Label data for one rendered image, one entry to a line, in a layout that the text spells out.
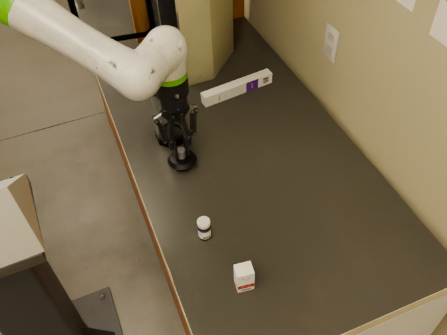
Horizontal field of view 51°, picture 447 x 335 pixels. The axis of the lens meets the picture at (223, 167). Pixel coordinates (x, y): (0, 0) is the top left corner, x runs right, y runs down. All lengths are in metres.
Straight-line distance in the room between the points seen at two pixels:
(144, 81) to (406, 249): 0.80
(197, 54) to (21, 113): 1.94
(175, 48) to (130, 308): 1.44
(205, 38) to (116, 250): 1.24
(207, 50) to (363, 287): 0.97
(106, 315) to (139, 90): 1.41
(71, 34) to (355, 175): 0.89
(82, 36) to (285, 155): 0.72
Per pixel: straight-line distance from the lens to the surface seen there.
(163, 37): 1.15
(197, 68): 1.74
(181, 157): 1.43
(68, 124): 3.21
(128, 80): 1.07
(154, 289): 2.31
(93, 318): 2.30
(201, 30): 1.67
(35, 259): 1.39
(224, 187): 1.40
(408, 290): 1.28
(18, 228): 1.29
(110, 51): 1.10
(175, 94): 1.23
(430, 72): 1.26
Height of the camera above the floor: 2.01
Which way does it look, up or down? 48 degrees down
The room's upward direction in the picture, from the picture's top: 3 degrees counter-clockwise
